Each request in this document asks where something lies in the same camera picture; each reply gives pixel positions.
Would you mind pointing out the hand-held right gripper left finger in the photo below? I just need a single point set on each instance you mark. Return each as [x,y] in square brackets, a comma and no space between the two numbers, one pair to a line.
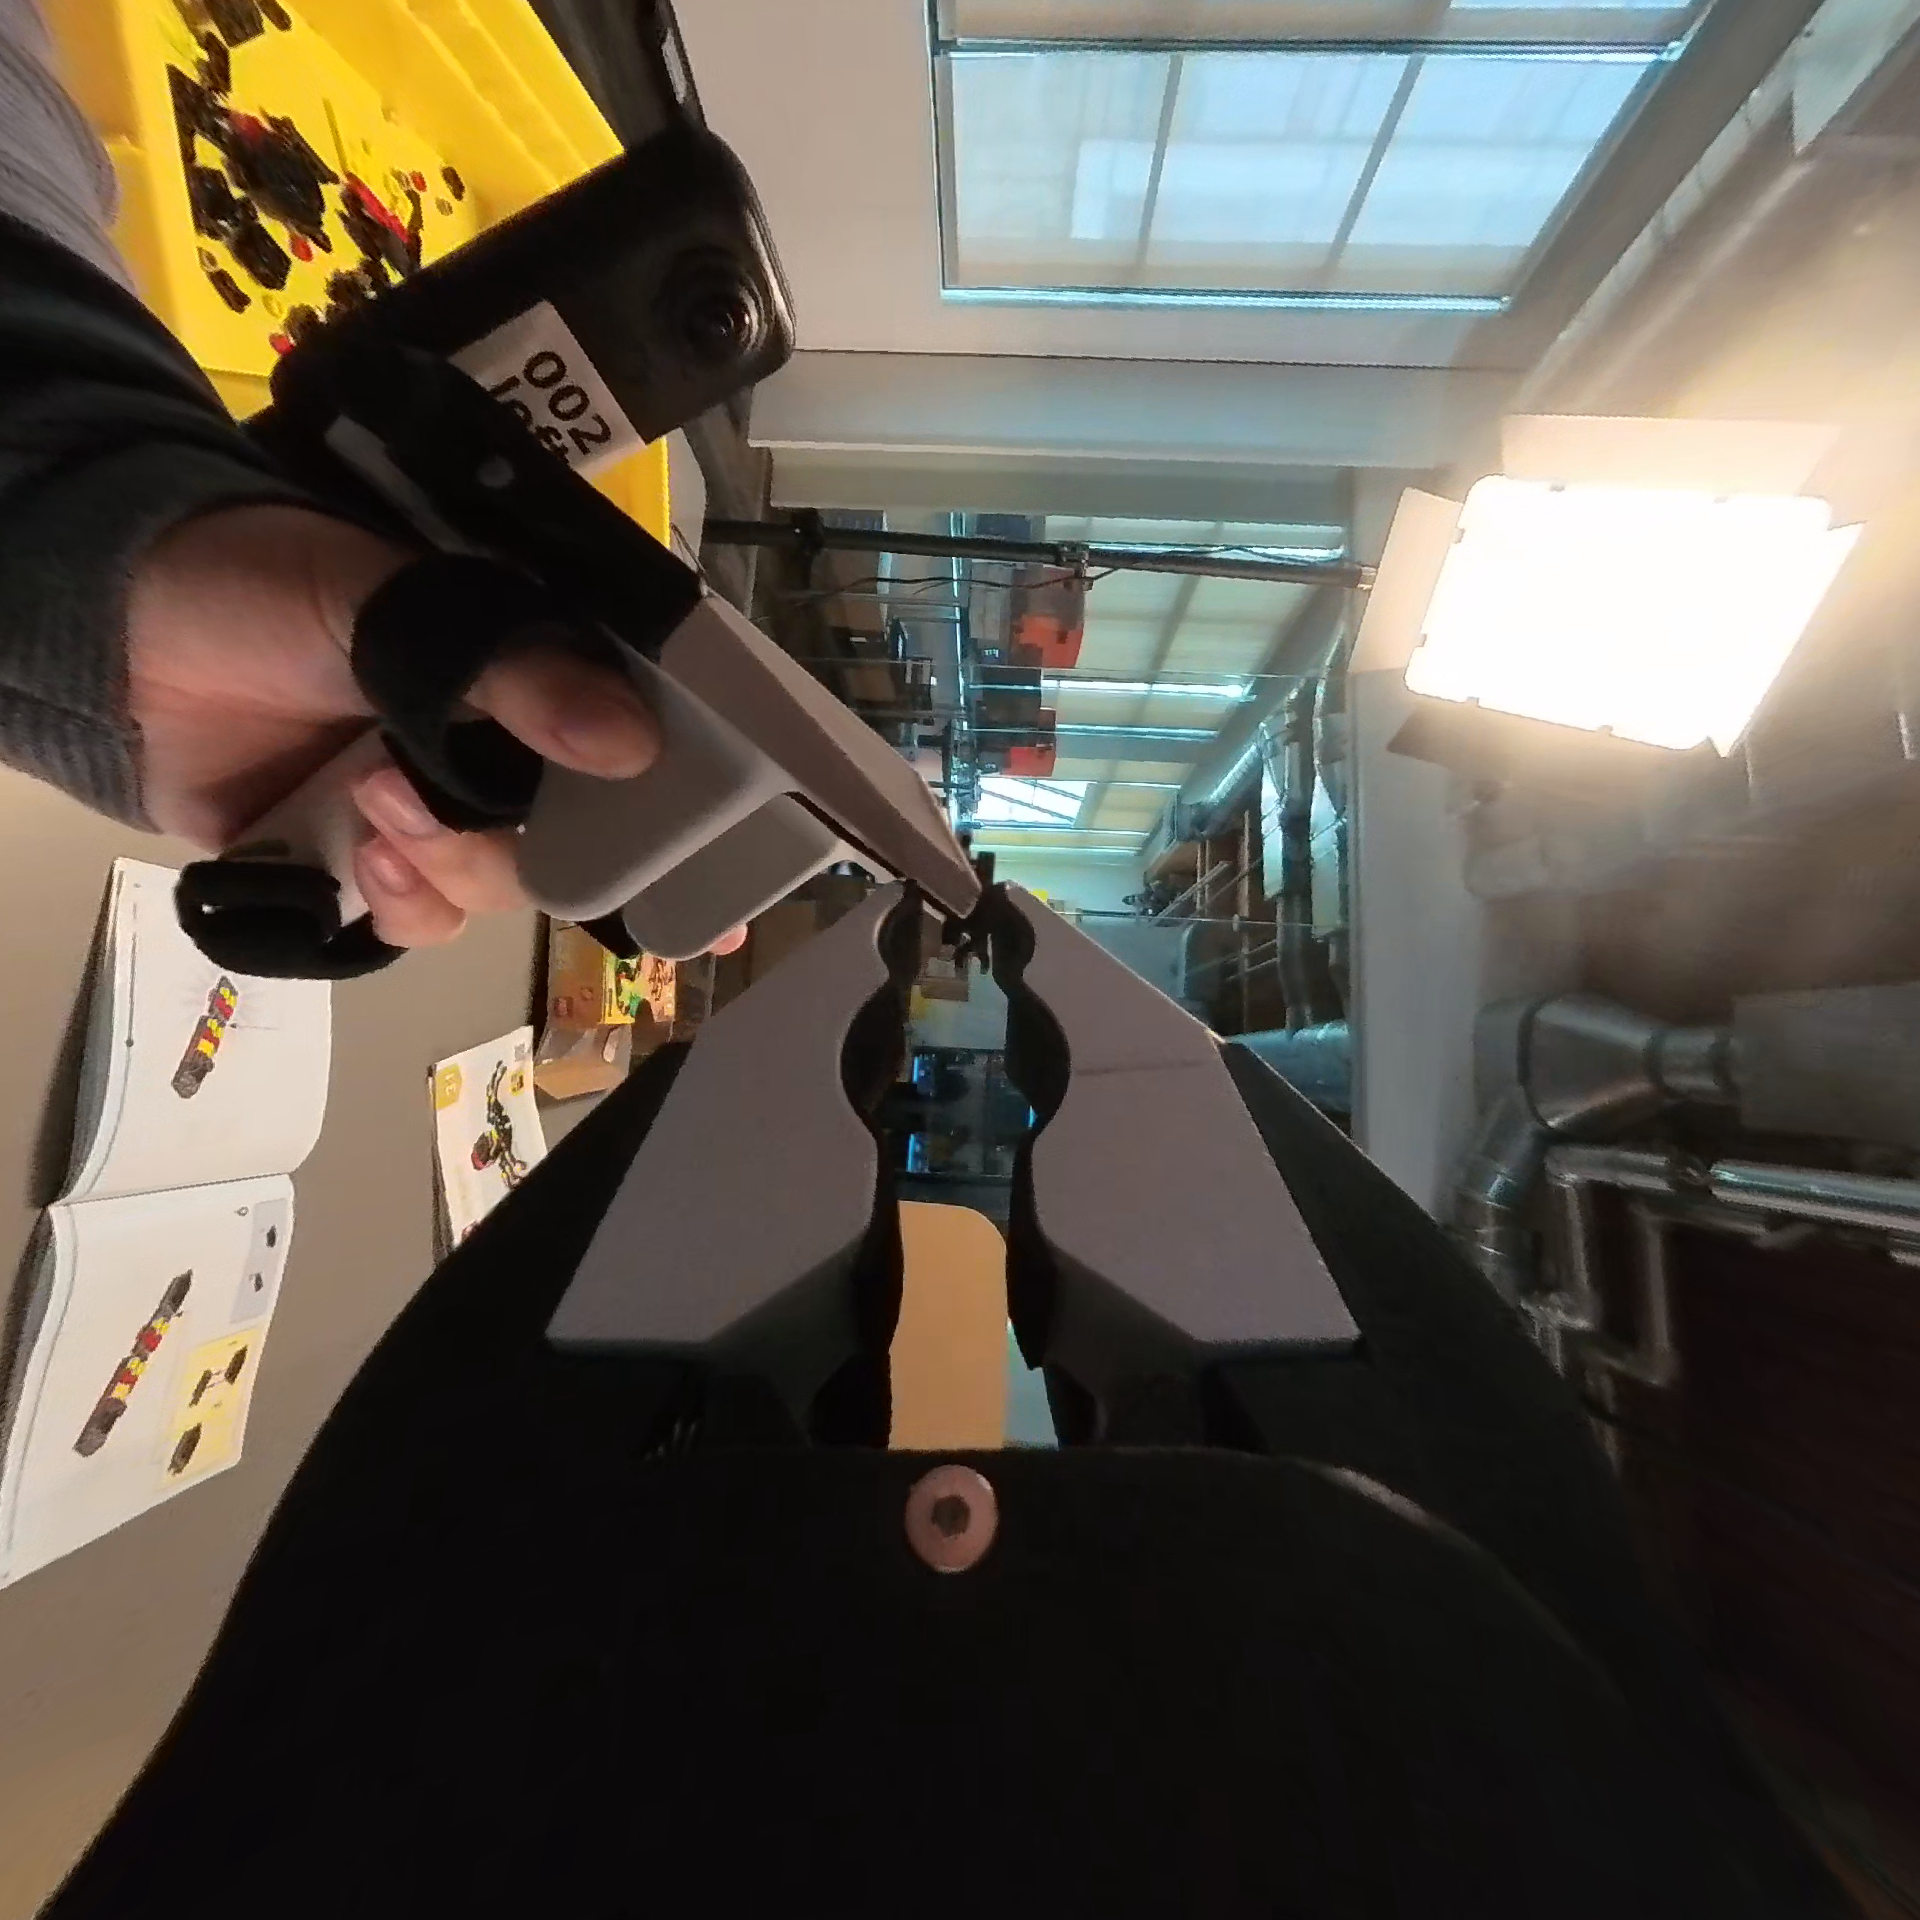
[720,1201]

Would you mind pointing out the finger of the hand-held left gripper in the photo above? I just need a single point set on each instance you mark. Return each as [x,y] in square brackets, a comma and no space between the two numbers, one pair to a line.
[838,750]

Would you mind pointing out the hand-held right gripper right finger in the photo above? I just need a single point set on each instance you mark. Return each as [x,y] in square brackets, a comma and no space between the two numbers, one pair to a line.
[1171,1201]

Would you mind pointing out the black lego piece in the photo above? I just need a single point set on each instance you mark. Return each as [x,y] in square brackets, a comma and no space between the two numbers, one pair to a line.
[978,909]

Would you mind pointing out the yellow plastic bin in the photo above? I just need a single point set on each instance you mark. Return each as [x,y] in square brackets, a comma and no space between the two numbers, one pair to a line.
[493,90]

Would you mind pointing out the person's left forearm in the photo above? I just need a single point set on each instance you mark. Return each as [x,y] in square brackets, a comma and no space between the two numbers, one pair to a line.
[105,451]

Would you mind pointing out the lego set box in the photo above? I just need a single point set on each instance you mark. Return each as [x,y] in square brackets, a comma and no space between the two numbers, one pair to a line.
[614,997]

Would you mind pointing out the small lego instruction booklet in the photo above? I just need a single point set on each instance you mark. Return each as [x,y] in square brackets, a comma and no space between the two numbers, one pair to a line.
[486,1141]

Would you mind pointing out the pile of lego pieces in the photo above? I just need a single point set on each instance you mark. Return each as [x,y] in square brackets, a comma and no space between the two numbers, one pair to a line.
[269,166]

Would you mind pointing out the open lego instruction booklet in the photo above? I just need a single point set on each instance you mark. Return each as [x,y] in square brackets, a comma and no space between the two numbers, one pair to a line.
[165,1277]

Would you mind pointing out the person's left hand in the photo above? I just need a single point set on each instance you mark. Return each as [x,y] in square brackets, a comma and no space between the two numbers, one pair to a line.
[253,675]

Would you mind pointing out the orange black machine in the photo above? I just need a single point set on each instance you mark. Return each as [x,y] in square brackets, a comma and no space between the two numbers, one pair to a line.
[1020,755]
[1045,639]

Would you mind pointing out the wooden storage shelves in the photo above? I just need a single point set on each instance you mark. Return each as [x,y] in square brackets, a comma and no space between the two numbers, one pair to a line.
[1243,915]

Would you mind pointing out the black light stand pole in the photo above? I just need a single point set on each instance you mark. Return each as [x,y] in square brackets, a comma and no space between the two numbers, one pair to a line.
[1201,559]

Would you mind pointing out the metal ventilation ducts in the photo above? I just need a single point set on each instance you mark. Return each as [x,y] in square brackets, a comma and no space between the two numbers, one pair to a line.
[1621,1079]

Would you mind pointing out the large window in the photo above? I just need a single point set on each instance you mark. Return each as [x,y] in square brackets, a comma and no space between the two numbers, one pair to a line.
[1276,149]

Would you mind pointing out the studio light panel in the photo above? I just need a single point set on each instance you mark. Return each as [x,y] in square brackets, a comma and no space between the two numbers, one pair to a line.
[1635,617]

